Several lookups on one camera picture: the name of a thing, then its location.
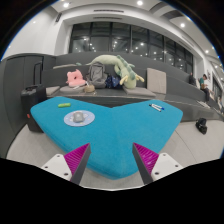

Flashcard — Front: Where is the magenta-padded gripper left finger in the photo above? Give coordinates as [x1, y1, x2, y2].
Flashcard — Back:
[41, 143, 92, 186]

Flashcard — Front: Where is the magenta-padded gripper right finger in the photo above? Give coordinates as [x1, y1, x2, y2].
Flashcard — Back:
[131, 142, 184, 186]

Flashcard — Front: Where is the grey white computer mouse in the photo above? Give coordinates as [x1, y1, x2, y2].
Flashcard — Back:
[72, 111, 85, 124]

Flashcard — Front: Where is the round light blue mouse pad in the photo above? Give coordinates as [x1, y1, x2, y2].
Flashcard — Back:
[63, 109, 96, 128]

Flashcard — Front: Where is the white marker with dark cap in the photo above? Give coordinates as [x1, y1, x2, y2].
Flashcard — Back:
[148, 104, 163, 113]

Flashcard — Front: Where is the white marker with blue cap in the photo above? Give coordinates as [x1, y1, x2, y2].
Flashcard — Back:
[150, 103, 165, 111]

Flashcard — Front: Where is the small green marker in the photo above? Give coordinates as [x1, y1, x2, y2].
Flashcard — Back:
[57, 102, 72, 109]

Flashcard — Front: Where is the black bag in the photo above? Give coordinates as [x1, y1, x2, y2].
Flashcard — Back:
[195, 117, 208, 135]

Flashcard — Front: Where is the flat grey seat cushion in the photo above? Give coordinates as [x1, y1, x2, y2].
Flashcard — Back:
[45, 85, 61, 97]
[122, 86, 157, 98]
[59, 84, 86, 94]

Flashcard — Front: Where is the small beige round container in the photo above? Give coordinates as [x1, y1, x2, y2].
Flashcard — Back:
[83, 84, 96, 94]

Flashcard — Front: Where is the black wheeled suitcase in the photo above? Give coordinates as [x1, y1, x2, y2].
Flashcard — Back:
[20, 61, 48, 133]

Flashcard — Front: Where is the pink plush cushion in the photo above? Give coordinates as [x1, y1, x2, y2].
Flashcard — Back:
[65, 69, 87, 88]

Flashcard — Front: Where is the dark blue patterned bag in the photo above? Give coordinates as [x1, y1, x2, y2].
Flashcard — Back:
[105, 74, 123, 90]

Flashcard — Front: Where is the grey backpack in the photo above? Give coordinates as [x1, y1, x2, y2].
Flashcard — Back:
[85, 62, 108, 89]

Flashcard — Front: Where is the person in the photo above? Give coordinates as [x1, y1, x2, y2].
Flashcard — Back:
[188, 72, 198, 87]
[198, 73, 212, 103]

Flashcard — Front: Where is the green dragon plush toy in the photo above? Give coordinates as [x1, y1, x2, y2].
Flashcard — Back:
[85, 54, 145, 90]

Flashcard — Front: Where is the long ceiling air vent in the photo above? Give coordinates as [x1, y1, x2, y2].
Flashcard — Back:
[93, 8, 125, 14]
[93, 16, 123, 20]

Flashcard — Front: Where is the group of ceiling lights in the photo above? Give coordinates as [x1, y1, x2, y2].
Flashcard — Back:
[31, 0, 211, 54]

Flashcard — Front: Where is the dark glass window wall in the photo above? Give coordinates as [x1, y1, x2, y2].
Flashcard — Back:
[68, 21, 194, 75]

